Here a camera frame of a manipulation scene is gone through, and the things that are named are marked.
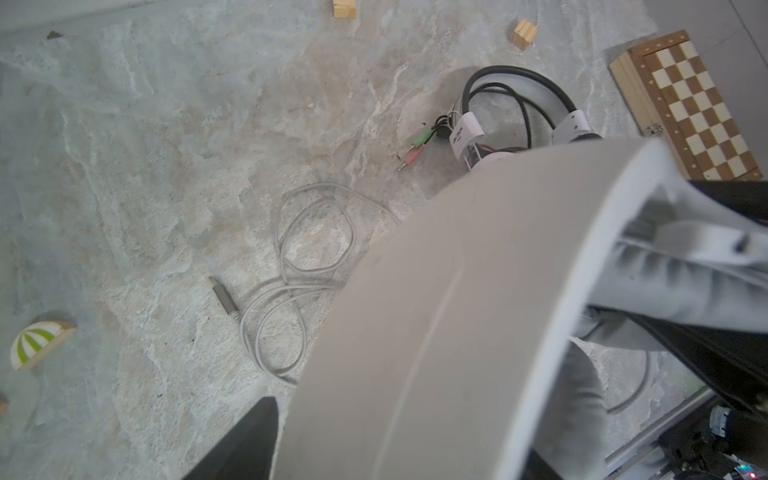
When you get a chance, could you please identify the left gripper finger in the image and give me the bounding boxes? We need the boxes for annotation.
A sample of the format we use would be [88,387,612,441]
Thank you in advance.
[184,397,279,480]

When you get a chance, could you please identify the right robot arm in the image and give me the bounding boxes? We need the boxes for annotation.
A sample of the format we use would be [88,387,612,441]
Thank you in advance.
[659,327,767,479]

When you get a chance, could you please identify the black and white headphones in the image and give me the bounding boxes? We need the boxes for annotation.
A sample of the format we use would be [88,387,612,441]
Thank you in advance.
[397,65,600,171]

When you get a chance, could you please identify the green striped half-round block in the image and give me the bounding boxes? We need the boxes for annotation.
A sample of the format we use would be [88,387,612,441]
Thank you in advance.
[10,320,77,371]

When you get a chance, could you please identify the wooden block back centre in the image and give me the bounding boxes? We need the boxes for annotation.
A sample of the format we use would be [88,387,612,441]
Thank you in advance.
[332,0,357,19]

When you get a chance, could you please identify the wooden block back right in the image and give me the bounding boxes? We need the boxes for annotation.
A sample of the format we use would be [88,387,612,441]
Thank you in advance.
[510,19,538,51]

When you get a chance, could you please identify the wooden chessboard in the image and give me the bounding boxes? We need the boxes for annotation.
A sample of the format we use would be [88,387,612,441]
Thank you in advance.
[609,30,763,181]

